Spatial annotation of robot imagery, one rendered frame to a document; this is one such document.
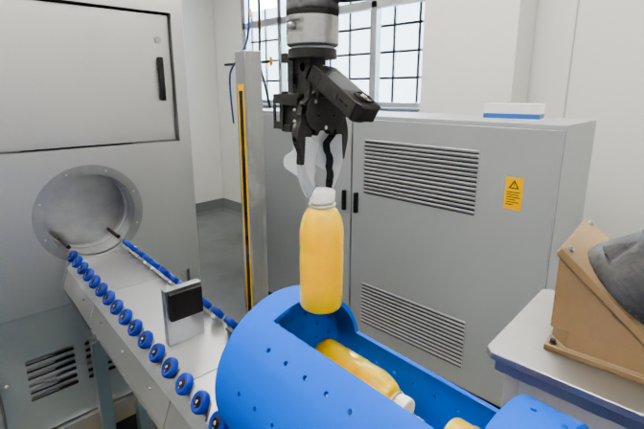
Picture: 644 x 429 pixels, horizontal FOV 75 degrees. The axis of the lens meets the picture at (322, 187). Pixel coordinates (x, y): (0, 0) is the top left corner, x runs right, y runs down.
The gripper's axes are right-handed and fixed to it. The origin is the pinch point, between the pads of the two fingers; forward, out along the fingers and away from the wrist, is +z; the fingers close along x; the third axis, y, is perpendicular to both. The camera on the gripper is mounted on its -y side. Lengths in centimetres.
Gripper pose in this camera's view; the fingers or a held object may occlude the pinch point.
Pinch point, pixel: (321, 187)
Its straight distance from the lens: 63.5
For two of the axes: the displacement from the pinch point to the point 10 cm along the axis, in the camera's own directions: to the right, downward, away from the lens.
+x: -7.4, 1.4, -6.6
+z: 0.0, 9.8, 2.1
